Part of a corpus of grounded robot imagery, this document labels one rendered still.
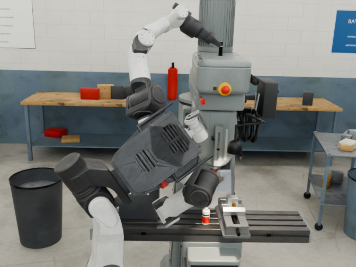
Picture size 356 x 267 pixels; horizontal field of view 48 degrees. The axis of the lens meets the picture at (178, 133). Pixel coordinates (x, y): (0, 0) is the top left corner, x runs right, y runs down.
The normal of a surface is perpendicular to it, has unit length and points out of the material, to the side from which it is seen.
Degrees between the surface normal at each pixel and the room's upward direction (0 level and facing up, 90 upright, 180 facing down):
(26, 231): 94
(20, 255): 0
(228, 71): 90
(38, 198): 93
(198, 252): 0
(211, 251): 0
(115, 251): 90
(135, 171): 74
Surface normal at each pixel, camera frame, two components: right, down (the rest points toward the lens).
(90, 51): 0.02, 0.29
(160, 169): -0.11, 0.00
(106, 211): 0.38, 0.27
